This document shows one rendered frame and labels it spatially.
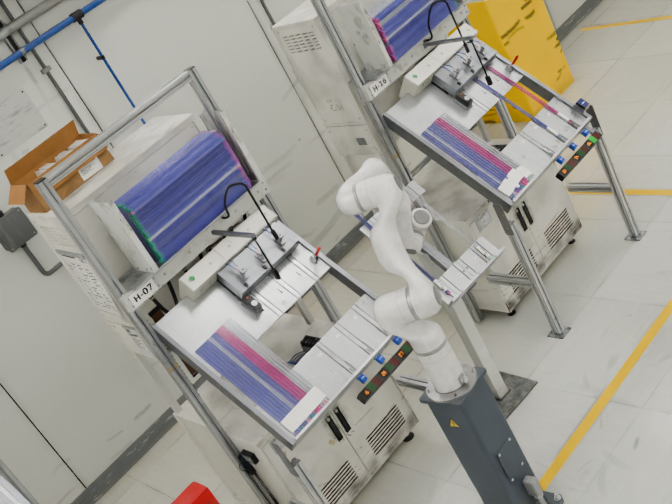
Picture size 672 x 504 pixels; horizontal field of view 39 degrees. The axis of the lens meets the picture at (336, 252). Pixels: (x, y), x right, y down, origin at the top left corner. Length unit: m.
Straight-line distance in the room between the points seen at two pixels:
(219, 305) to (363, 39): 1.38
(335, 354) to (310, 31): 1.51
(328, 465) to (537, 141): 1.72
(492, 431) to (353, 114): 1.74
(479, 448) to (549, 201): 1.82
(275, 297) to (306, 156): 2.24
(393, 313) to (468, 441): 0.58
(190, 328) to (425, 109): 1.52
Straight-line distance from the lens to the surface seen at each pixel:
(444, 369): 3.28
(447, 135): 4.34
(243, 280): 3.74
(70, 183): 3.84
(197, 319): 3.72
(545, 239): 4.90
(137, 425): 5.44
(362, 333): 3.74
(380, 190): 3.12
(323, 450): 4.03
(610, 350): 4.37
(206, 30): 5.56
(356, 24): 4.31
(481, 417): 3.40
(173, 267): 3.69
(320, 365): 3.65
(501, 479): 3.55
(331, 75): 4.44
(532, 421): 4.19
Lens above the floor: 2.68
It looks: 26 degrees down
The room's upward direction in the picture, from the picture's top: 30 degrees counter-clockwise
